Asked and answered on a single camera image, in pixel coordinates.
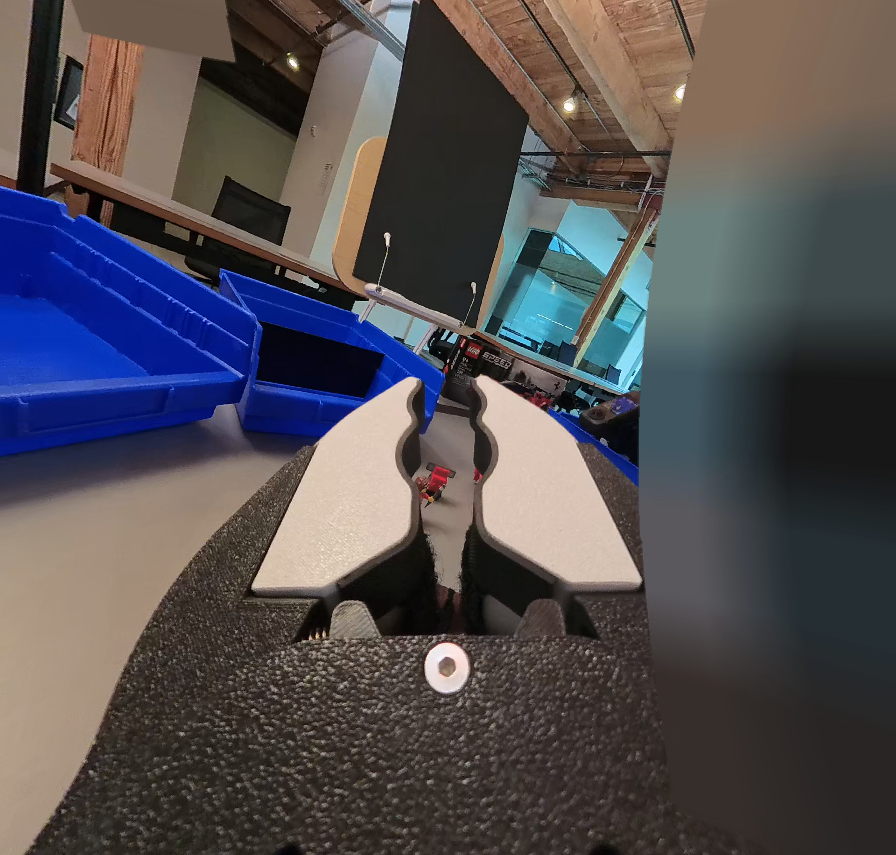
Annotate black display board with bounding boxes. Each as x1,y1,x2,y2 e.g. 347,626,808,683
352,0,529,329

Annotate blue plastic bin with divider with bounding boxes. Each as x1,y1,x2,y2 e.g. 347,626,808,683
219,269,447,438

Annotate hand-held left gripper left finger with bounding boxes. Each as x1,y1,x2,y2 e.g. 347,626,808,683
250,377,441,635

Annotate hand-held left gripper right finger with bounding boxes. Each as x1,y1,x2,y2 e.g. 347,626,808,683
458,375,644,635

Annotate white board stand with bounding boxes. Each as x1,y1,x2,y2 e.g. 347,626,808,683
360,282,484,353

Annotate black bin divider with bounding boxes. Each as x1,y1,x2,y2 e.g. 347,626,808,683
258,323,385,399

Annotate red lego piece cluster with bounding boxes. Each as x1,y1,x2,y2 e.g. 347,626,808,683
418,464,457,505

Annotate lego car set box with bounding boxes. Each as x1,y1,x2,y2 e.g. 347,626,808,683
446,337,515,404

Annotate black office chair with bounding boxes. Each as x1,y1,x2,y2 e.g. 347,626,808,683
185,176,291,282

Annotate framed wall picture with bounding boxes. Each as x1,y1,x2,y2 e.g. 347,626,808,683
55,57,85,131

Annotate shallow blue plastic bin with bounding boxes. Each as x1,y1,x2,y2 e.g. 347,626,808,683
0,186,261,457

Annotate long office desk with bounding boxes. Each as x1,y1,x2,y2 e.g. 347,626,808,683
50,162,365,303

